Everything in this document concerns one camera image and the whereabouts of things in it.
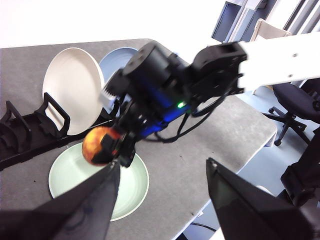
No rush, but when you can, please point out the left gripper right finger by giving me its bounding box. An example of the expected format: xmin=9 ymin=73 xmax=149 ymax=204
xmin=205 ymin=157 xmax=320 ymax=240

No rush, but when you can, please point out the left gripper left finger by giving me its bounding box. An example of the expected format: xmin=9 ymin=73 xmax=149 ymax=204
xmin=0 ymin=162 xmax=121 ymax=240

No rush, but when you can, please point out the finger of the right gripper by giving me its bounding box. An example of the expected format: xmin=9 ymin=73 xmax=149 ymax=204
xmin=91 ymin=133 xmax=121 ymax=165
xmin=118 ymin=133 xmax=138 ymax=169

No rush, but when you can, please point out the red apple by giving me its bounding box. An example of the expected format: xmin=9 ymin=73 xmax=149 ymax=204
xmin=81 ymin=126 xmax=122 ymax=166

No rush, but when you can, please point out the green plate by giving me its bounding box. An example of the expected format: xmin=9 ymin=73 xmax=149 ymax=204
xmin=48 ymin=142 xmax=150 ymax=223

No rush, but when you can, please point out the blue plate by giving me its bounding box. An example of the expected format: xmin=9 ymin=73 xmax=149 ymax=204
xmin=98 ymin=47 xmax=140 ymax=113

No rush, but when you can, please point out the cream white plate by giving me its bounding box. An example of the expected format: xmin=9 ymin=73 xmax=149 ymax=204
xmin=41 ymin=47 xmax=105 ymax=136

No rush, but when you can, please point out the black plate rack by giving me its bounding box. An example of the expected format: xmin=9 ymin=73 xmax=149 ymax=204
xmin=0 ymin=92 xmax=121 ymax=171

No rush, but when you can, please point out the black machine part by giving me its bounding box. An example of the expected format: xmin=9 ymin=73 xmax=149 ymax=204
xmin=280 ymin=129 xmax=320 ymax=208

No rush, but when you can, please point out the black office chair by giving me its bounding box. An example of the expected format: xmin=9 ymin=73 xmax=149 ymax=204
xmin=262 ymin=79 xmax=320 ymax=147

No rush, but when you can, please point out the blue grey cabinet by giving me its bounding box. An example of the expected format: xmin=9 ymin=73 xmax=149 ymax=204
xmin=211 ymin=0 xmax=252 ymax=44

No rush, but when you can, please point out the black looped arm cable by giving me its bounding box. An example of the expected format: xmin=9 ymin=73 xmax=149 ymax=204
xmin=154 ymin=94 xmax=227 ymax=144

